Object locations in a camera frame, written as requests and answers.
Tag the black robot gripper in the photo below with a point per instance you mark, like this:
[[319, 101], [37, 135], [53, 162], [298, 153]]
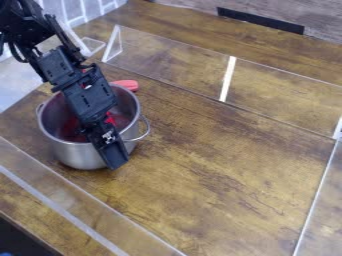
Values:
[[89, 98]]

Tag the red star-shaped block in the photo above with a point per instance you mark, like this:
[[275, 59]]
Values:
[[68, 129]]

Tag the silver metal pot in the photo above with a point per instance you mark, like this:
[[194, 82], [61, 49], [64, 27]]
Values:
[[79, 155]]

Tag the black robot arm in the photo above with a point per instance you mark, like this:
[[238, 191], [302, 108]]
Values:
[[39, 43]]

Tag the small pink oval object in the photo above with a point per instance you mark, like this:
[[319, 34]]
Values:
[[128, 84]]

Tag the clear acrylic triangular bracket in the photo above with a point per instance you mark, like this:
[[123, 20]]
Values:
[[113, 45]]

